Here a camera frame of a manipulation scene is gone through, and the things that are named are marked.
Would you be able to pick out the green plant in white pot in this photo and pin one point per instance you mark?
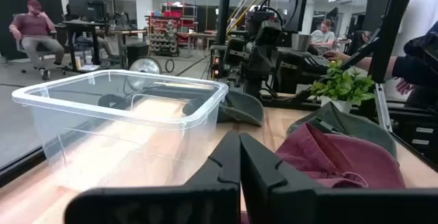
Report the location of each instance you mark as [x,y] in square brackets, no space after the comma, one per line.
[342,85]

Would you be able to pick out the maroon baseball cap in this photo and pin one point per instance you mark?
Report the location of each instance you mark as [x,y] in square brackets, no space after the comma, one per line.
[342,159]

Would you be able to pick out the black desk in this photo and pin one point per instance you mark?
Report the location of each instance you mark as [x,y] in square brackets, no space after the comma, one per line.
[82,25]

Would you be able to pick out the red storage shelf rack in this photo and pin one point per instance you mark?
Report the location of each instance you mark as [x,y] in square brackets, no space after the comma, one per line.
[167,28]

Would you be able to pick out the dark green baseball cap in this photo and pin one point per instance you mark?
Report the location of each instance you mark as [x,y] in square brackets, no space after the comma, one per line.
[243,109]
[352,124]

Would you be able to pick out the round white fan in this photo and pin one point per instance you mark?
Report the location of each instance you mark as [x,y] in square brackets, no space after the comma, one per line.
[145,65]

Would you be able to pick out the metal cup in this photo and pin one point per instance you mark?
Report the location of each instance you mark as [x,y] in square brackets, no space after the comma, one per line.
[301,41]

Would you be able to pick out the black computer monitor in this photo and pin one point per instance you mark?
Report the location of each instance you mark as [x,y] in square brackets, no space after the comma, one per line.
[85,3]

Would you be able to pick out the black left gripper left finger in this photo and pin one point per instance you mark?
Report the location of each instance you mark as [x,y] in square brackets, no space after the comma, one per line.
[205,203]

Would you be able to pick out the office chair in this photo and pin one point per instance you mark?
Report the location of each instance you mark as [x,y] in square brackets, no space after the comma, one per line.
[41,49]

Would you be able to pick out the black bin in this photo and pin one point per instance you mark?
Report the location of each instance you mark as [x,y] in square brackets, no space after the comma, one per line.
[137,54]

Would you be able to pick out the black keyboard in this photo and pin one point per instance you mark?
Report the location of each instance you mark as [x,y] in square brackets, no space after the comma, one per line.
[316,64]

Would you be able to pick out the person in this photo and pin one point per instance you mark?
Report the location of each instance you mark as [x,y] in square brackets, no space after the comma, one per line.
[34,28]
[414,66]
[323,35]

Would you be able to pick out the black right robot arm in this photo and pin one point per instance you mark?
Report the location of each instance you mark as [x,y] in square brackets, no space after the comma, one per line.
[255,66]

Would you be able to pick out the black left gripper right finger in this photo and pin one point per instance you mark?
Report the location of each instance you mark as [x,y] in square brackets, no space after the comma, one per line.
[291,203]

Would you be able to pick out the clear plastic container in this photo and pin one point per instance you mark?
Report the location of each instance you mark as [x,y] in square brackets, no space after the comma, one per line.
[119,142]

